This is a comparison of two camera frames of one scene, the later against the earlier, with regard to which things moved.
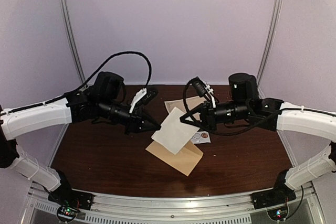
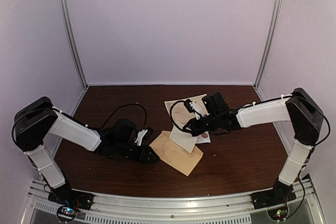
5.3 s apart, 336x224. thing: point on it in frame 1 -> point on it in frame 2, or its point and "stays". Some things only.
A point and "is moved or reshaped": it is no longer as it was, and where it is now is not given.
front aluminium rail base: (306, 208) stays
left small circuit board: (66, 213) stays
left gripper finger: (147, 116) -> (151, 157)
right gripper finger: (202, 125) -> (189, 126)
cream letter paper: (175, 134) is moved or reshaped
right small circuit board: (277, 214) stays
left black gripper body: (134, 119) -> (131, 155)
